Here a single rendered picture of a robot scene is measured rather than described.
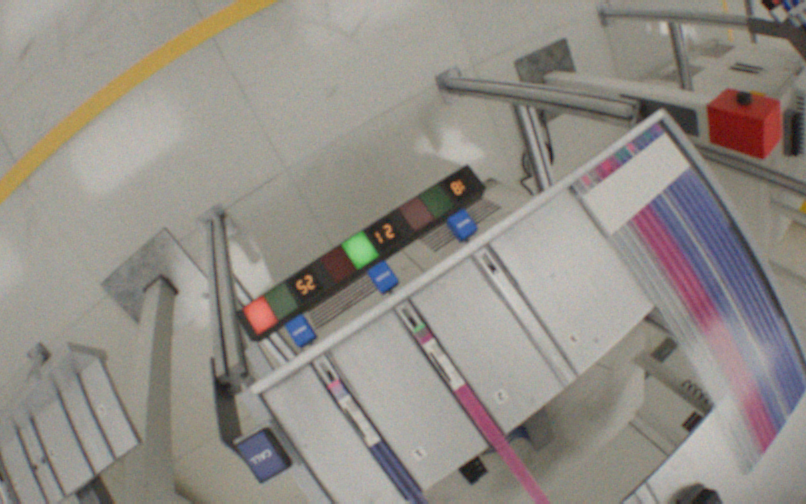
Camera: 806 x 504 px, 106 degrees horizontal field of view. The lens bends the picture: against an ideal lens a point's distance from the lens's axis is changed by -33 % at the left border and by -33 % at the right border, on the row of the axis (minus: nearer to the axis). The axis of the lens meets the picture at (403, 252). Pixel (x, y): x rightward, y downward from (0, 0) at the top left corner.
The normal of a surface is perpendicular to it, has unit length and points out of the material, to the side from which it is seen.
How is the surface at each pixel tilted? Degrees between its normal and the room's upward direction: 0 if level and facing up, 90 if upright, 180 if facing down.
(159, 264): 0
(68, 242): 0
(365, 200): 0
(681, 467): 44
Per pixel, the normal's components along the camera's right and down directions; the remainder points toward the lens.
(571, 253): 0.02, -0.25
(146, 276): 0.40, 0.37
